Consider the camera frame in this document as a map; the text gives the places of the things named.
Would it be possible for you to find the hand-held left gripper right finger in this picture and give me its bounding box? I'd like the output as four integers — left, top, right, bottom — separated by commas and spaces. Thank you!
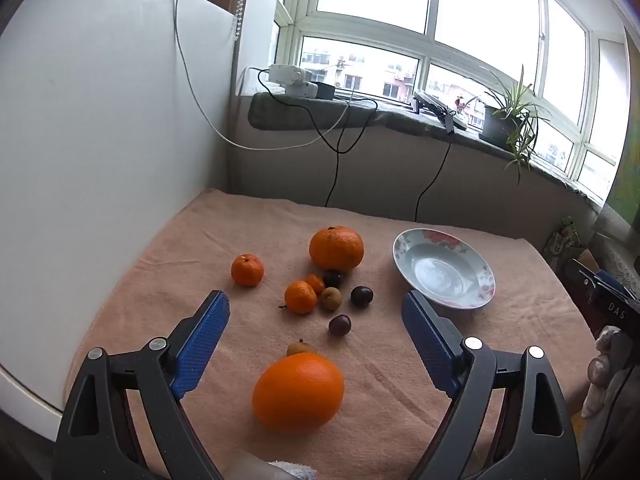
401, 290, 581, 480

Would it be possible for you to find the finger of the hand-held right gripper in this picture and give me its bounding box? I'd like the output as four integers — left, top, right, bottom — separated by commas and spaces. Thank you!
556, 258, 628, 303

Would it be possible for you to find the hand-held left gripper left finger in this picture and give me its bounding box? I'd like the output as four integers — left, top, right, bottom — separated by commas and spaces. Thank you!
54, 290, 231, 480

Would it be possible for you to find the floral white plate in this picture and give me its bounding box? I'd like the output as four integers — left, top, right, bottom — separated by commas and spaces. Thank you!
392, 228, 496, 310

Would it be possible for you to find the small tangerine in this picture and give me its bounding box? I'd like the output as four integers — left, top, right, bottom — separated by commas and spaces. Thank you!
284, 280, 318, 315
230, 254, 264, 288

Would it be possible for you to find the large smooth orange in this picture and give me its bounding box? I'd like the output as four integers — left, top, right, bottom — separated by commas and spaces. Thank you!
251, 352, 346, 433

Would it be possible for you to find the large bumpy mandarin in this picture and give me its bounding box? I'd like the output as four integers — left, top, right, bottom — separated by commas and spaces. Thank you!
308, 225, 365, 272

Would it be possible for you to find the person's right hand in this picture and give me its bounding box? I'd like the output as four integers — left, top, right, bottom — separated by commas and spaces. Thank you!
581, 325, 628, 418

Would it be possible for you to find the green box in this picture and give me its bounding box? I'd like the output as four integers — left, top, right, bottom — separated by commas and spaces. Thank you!
552, 217, 581, 261

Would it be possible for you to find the white lace cloth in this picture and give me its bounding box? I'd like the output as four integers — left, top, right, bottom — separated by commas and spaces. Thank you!
592, 205, 640, 273

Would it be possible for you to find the pink towel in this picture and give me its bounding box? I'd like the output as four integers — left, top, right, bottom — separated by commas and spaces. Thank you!
65, 188, 601, 480

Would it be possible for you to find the grey plant pot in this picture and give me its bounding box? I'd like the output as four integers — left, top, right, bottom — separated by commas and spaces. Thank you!
477, 105, 518, 146

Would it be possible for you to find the spider plant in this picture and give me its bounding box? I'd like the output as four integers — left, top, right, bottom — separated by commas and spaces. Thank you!
467, 65, 556, 186

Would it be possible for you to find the white cabinet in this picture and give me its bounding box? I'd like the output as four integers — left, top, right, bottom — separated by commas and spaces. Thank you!
0, 0, 241, 441

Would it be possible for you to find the grey sill cloth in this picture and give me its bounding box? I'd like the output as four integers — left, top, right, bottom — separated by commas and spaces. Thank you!
248, 91, 608, 206

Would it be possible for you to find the yellow green wall hanging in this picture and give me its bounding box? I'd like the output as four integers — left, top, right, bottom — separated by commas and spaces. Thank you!
605, 105, 640, 223

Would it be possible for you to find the black cable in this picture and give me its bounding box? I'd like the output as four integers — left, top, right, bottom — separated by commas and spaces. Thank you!
414, 125, 456, 223
257, 67, 378, 208

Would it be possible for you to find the white ring light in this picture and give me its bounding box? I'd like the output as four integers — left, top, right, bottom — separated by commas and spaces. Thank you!
412, 89, 468, 133

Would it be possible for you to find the white window frame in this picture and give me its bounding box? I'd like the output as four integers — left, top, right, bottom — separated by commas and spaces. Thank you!
272, 0, 631, 201

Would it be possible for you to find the white cable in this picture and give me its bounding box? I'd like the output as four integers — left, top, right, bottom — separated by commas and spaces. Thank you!
172, 0, 381, 151

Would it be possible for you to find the white bead chain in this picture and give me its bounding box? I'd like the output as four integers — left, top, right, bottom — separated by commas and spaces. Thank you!
232, 0, 251, 43

